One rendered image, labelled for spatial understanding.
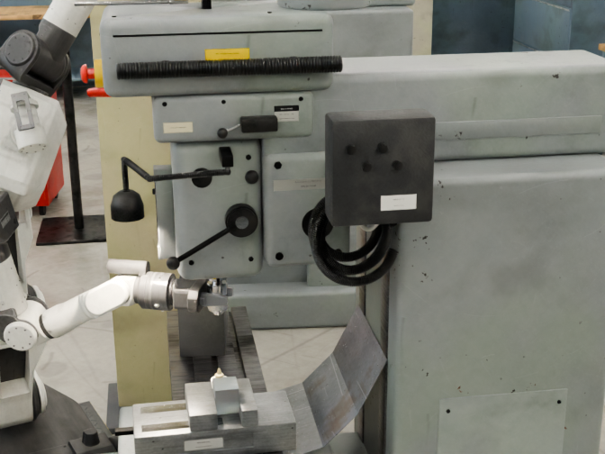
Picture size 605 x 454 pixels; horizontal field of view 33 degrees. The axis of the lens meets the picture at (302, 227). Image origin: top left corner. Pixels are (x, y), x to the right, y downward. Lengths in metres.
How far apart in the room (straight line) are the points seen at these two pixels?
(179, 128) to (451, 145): 0.59
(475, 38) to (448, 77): 9.69
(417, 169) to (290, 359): 2.96
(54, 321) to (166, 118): 0.63
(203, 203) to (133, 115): 1.84
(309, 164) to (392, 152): 0.29
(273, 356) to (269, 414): 2.59
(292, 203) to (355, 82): 0.29
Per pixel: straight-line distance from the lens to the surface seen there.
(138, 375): 4.38
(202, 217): 2.20
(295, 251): 2.22
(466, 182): 2.14
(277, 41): 2.09
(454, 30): 11.80
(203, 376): 2.61
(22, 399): 3.11
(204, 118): 2.12
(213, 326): 2.67
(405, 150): 1.94
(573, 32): 9.34
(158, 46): 2.08
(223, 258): 2.23
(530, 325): 2.31
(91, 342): 5.12
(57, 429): 3.24
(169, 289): 2.37
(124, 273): 2.41
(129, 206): 2.22
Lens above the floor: 2.16
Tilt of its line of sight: 19 degrees down
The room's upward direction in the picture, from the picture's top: straight up
